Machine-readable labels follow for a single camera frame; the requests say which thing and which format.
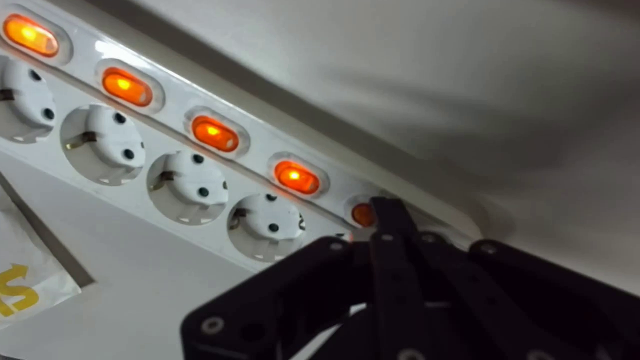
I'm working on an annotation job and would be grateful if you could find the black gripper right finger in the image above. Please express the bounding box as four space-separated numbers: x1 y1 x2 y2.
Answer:
387 197 640 360

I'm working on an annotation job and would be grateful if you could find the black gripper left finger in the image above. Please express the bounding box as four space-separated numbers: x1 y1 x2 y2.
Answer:
178 197 402 360

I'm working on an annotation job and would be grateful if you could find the white multi-socket power strip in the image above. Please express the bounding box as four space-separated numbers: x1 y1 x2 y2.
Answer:
0 0 485 277

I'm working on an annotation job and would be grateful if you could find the white sachet yellow print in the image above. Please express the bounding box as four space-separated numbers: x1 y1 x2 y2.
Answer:
0 173 95 333

